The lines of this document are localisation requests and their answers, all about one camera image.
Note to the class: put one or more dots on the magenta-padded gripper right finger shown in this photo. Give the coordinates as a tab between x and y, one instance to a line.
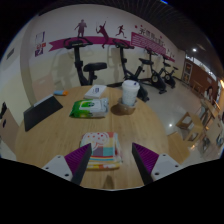
148	160

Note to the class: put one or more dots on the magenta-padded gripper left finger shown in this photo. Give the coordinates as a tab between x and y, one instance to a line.
75	160

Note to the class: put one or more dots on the colourful checkered towel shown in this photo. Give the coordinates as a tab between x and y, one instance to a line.
105	150

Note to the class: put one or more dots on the light wooden chair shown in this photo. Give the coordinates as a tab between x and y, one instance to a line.
45	90
180	146
8	128

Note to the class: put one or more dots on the green wet wipes pack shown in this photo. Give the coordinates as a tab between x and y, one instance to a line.
89	108

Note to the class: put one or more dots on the dark grey tablet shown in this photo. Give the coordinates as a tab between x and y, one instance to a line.
41	111

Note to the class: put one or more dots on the orange and blue marker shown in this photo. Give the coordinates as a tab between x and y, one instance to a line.
60	93

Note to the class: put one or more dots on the white paper cup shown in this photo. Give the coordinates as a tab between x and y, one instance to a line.
130	92

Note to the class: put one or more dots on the white tissue pack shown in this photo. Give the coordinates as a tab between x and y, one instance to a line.
95	91

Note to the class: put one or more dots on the light wooden table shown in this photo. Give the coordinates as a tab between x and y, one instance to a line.
210	113

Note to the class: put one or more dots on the black exercise bike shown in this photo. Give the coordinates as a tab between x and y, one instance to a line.
79	63
155	78
125	63
170	76

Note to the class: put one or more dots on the person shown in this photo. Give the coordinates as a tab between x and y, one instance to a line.
210	93

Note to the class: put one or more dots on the round ceiling lamp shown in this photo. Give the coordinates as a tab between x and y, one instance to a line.
194	50

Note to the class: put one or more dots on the wall poster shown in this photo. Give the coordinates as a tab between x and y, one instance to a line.
40	44

